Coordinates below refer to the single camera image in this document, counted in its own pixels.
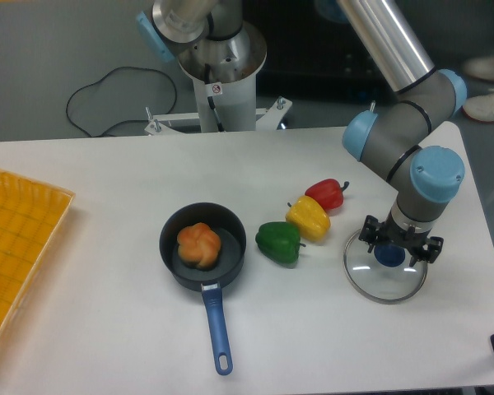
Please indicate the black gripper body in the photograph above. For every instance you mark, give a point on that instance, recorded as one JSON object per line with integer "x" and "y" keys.
{"x": 391, "y": 233}

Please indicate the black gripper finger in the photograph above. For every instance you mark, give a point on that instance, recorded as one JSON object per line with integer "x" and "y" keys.
{"x": 426, "y": 250}
{"x": 371, "y": 232}

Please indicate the glass pot lid blue knob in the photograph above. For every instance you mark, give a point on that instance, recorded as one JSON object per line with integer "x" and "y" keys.
{"x": 383, "y": 274}

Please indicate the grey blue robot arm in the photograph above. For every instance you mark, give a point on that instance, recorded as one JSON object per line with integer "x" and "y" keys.
{"x": 425, "y": 179}

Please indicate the red bell pepper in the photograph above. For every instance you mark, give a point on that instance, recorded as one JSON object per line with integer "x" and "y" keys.
{"x": 328, "y": 193}

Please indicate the yellow bell pepper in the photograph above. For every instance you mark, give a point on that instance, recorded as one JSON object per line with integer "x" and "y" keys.
{"x": 309, "y": 217}

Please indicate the green bell pepper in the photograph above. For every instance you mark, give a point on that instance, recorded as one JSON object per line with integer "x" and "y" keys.
{"x": 280, "y": 241}

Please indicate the white sneaker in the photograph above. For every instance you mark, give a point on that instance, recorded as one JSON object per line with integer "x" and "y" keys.
{"x": 480, "y": 108}
{"x": 481, "y": 68}

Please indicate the orange bread roll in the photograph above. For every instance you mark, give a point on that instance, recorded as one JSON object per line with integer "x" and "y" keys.
{"x": 199, "y": 246}

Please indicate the white sneaker upper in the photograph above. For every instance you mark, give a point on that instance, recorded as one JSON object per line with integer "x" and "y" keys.
{"x": 481, "y": 68}

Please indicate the yellow woven basket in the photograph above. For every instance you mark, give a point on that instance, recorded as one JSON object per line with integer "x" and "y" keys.
{"x": 31, "y": 212}

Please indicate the dark pot blue handle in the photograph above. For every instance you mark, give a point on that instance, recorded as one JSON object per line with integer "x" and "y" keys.
{"x": 209, "y": 284}

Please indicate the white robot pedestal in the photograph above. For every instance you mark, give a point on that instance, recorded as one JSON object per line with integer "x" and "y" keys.
{"x": 224, "y": 79}

